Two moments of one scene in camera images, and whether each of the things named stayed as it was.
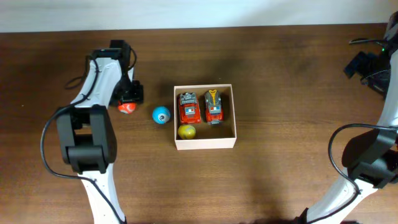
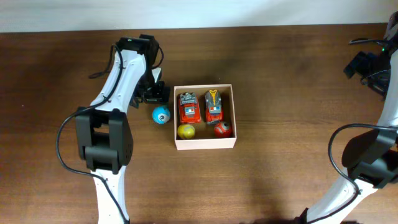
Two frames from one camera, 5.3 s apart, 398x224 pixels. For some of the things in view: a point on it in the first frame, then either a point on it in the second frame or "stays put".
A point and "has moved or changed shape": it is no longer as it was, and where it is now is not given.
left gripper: (138, 98) → (163, 98)
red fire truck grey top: (189, 110) stays put
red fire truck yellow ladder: (214, 112) stays put
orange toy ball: (128, 107) has moved or changed shape
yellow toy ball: (186, 132) stays put
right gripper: (359, 65) stays put
